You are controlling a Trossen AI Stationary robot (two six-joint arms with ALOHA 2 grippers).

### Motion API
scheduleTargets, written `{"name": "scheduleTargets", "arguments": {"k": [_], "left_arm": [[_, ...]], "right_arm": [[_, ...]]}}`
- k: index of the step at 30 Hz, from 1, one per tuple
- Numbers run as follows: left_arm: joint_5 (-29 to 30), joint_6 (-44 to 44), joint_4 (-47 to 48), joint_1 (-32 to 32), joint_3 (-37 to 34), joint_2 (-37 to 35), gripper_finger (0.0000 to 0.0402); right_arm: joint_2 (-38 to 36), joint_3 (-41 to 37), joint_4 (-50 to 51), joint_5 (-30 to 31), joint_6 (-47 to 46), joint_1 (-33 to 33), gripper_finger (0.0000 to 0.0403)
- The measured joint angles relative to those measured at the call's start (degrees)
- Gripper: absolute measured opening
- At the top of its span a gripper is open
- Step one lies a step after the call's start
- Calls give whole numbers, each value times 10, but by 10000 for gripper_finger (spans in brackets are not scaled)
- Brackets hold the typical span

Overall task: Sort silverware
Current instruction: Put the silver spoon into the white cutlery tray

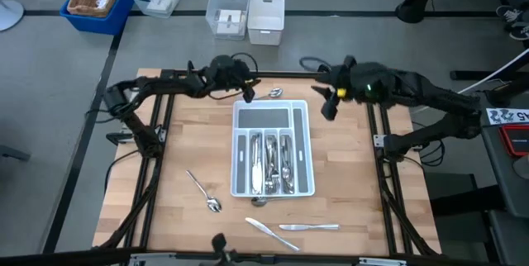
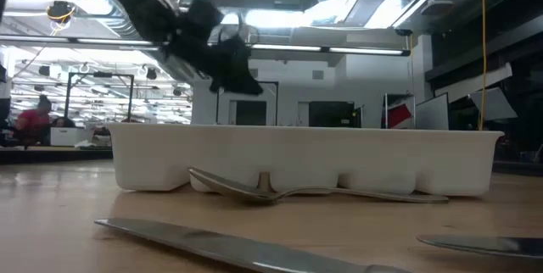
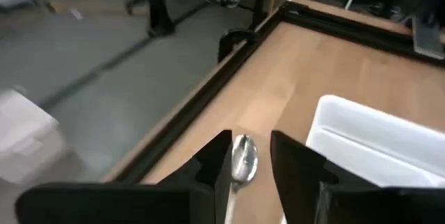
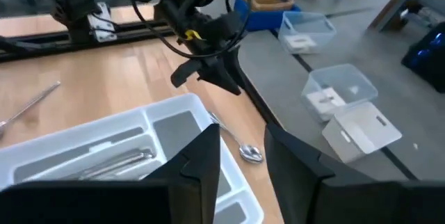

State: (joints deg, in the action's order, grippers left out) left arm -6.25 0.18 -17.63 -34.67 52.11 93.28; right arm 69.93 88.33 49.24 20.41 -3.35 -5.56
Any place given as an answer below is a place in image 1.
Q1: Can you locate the grey furniture leg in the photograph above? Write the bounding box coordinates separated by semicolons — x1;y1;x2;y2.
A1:
0;144;32;162

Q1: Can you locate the white plastic cutlery tray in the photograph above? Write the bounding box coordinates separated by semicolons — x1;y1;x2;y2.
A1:
229;99;317;198

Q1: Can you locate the white cable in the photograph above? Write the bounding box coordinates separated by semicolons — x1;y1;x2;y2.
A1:
456;46;529;94

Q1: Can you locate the white plastic bin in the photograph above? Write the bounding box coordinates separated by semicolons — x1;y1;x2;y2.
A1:
246;0;286;47

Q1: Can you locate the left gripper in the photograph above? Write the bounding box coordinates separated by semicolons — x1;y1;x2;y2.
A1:
204;54;262;104

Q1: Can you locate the black desk foot bar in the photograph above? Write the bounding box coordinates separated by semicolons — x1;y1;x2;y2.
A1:
449;69;529;82

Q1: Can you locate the small black object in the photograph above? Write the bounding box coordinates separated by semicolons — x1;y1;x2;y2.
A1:
210;232;235;266

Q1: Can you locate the person's shoe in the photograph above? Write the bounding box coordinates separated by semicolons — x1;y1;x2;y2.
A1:
508;23;529;42
494;4;525;24

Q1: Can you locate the white printed label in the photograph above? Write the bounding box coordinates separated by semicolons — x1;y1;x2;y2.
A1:
486;107;529;126

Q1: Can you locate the silver fork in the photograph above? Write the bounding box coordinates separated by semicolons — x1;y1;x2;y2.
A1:
268;134;280;192
264;133;274;195
264;134;277;195
265;134;279;195
264;133;278;195
267;133;280;195

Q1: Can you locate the grey round stand base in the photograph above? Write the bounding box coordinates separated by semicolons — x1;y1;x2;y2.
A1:
0;0;25;33

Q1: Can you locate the blue plastic bin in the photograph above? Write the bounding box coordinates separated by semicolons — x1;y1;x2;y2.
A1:
60;0;136;37

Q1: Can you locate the grey round disc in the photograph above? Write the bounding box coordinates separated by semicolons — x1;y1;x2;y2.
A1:
512;154;529;181

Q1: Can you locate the dark grey side table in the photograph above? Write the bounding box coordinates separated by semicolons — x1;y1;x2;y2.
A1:
469;78;529;220

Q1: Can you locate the silver metal bracket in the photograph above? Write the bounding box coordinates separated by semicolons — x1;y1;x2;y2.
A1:
128;252;179;266
357;256;409;266

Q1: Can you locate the black furniture base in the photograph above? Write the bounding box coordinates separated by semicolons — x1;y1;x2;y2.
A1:
424;172;510;218

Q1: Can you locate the silver table knife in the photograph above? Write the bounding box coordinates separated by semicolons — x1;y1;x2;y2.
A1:
244;216;302;253
250;133;265;196
253;132;265;195
278;223;341;232
249;133;259;196
250;132;261;195

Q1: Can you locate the red and black device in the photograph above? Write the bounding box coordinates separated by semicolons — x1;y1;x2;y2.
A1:
498;124;529;159

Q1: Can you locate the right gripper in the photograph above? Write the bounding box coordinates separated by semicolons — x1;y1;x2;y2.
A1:
310;55;398;121

